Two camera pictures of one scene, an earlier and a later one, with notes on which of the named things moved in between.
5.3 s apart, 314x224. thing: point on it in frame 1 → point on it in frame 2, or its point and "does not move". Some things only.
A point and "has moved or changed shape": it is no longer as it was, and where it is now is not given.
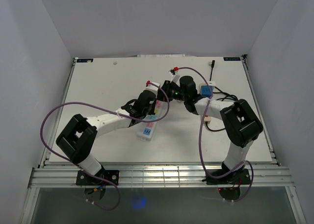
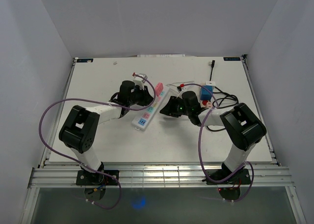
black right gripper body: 174,92 → 187,111
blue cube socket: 206,91 does not move
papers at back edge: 162,55 does not move
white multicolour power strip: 146,130 has moved or changed shape
